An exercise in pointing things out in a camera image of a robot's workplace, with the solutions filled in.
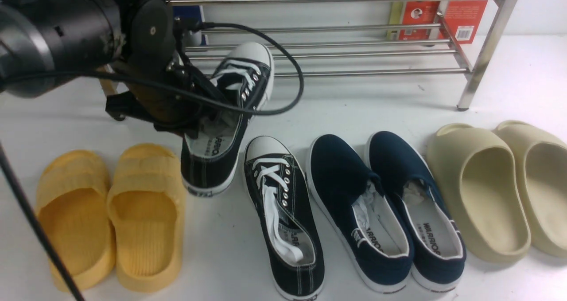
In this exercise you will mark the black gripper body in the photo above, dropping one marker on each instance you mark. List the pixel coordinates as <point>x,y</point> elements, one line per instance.
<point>154,51</point>

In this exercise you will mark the left navy slip-on shoe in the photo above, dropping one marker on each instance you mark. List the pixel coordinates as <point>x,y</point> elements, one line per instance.
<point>353,200</point>

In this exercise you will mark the left beige slide sandal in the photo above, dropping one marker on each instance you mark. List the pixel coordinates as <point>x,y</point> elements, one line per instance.
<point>475,172</point>

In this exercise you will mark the yellow slipper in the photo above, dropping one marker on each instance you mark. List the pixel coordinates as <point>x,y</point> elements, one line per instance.
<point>71,206</point>
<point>147,206</point>

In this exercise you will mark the right yellow slipper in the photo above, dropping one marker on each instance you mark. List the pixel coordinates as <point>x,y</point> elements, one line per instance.
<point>147,206</point>

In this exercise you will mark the navy slip-on shoe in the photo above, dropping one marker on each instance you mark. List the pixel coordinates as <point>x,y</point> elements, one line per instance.
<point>439,251</point>
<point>353,200</point>

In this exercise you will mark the left yellow slipper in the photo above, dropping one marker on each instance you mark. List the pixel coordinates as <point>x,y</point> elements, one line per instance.
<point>71,206</point>

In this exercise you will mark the right navy slip-on shoe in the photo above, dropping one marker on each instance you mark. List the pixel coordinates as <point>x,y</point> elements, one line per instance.
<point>439,251</point>

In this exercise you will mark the red box behind rack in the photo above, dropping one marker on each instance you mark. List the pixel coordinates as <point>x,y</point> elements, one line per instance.
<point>462,16</point>

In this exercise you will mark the stainless steel shoe rack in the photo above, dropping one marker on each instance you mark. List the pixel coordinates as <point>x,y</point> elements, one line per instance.
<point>474,73</point>

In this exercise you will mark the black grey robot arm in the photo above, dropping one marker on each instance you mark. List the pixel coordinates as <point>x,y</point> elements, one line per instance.
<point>40,36</point>

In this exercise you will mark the beige slide sandal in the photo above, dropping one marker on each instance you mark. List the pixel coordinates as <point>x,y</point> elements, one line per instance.
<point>475,172</point>
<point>541,174</point>

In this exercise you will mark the black canvas sneaker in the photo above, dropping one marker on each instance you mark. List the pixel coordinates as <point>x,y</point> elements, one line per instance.
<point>245,77</point>
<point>277,187</point>

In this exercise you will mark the right beige slide sandal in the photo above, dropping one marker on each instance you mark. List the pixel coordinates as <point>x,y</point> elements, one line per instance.
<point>541,174</point>

